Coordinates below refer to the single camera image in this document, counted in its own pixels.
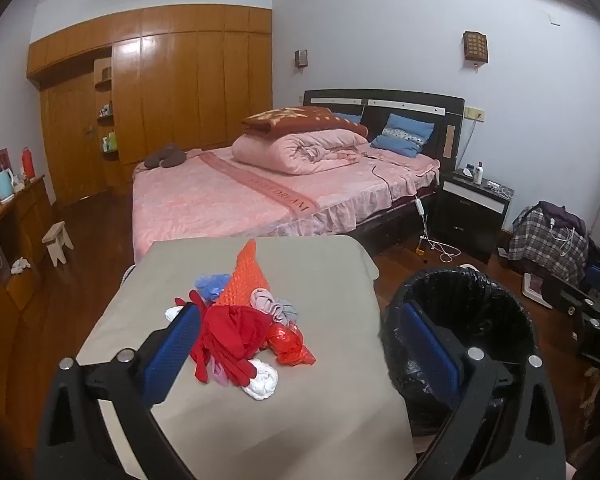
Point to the light blue kettle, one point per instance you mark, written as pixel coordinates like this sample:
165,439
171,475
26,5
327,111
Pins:
5,184

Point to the large wooden wall lamp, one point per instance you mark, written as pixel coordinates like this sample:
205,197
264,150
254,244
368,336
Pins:
475,46

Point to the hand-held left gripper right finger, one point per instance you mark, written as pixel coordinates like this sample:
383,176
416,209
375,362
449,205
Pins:
427,350

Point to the white and maroon floor scale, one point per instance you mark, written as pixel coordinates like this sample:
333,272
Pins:
536,289

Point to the red shiny wrapper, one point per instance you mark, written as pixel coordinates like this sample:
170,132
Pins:
290,345

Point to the dark floral curtain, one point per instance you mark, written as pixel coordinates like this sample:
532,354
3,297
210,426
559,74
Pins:
592,392

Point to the red thermos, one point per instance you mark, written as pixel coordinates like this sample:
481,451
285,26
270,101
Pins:
28,165

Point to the wooden wardrobe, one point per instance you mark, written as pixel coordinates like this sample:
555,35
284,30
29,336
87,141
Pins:
179,85

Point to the pink bedspread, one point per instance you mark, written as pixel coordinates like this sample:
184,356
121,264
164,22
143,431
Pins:
204,200

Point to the red cloth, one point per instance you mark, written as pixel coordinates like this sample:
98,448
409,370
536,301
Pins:
240,332

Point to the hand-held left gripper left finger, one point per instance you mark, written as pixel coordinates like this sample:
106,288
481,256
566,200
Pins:
172,355

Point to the plain blue pillow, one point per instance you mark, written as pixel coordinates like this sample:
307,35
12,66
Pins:
349,118

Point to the purple cloth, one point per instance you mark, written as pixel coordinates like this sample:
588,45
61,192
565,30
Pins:
562,214

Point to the blue pillow with printed band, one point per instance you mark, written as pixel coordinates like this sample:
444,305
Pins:
402,135

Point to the beige tablecloth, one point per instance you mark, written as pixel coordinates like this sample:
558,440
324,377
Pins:
305,410

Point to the white bottle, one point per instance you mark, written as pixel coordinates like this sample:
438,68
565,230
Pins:
478,174

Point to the orange foam net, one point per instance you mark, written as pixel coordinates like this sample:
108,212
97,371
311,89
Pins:
242,275

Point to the brown neck pillow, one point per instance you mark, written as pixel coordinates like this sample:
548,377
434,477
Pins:
164,157

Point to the wall socket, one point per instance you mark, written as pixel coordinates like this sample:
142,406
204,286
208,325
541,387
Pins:
475,114

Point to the small shelf bottles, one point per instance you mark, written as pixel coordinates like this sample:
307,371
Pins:
107,109

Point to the blue shoe cover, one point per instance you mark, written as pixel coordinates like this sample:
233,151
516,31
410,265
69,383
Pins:
212,285

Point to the white tissue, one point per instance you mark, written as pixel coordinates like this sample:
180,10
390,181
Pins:
172,314
262,382

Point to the grey cloth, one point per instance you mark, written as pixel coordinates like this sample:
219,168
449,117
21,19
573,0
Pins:
286,311

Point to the dark wooden bed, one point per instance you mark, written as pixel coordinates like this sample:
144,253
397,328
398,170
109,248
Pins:
420,110

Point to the red glove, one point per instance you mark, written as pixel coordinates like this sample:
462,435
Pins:
229,367

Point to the small wooden stool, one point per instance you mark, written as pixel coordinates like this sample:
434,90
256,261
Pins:
57,240

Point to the red brown patterned pillow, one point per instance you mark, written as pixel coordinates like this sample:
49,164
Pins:
300,120

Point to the pale pink cloth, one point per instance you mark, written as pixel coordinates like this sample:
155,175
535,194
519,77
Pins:
264,302

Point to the folded pink quilt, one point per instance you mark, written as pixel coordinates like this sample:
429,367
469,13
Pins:
290,152

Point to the small white object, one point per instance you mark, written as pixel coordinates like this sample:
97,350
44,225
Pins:
465,172

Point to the wooden side cabinet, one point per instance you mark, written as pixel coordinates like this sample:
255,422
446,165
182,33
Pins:
9,260

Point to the small wall lamp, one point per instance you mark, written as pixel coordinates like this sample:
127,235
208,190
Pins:
301,58

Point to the white cloth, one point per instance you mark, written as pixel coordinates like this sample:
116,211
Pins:
20,265

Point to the white bathroom scale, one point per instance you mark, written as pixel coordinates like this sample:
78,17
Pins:
467,267

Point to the black and white nightstand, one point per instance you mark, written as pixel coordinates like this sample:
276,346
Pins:
467,220

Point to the bin with black liner bag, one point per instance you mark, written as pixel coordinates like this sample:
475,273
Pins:
480,300

